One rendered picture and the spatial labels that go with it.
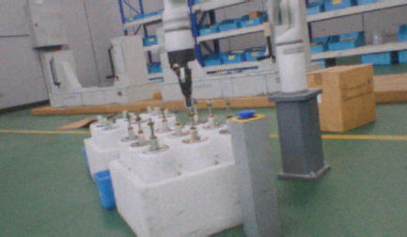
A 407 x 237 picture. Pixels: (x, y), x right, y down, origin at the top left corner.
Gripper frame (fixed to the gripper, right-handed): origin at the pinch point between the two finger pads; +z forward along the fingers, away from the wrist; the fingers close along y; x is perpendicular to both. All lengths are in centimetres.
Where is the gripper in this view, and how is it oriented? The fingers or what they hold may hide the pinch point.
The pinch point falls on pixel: (188, 102)
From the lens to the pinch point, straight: 107.5
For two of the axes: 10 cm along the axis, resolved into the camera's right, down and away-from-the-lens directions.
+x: -9.9, 1.4, 0.6
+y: 0.4, -1.6, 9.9
